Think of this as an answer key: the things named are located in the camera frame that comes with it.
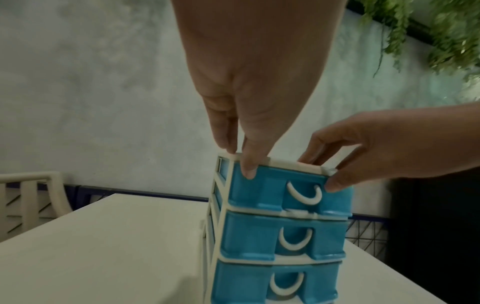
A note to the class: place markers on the person's left hand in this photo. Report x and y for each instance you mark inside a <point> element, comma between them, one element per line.
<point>258,74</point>

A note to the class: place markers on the person's right hand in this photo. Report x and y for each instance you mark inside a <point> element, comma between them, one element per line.
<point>405,142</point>

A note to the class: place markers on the cream drawer cabinet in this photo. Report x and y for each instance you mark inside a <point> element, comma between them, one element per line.
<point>288,165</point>

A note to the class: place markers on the blue plastic drawer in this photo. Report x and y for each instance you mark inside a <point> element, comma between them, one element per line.
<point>258,193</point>
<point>247,237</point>
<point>236,285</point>

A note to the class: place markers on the black furniture piece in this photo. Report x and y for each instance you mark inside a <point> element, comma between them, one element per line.
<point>431,237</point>

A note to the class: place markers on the green hanging plant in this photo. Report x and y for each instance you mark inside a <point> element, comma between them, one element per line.
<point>453,38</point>

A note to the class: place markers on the white table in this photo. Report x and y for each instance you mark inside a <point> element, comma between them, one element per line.
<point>93,252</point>

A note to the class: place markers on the cream wooden chair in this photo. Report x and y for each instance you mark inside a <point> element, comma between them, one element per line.
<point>29,207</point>

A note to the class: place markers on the black wall planter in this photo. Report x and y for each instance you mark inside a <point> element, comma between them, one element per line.
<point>418,28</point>

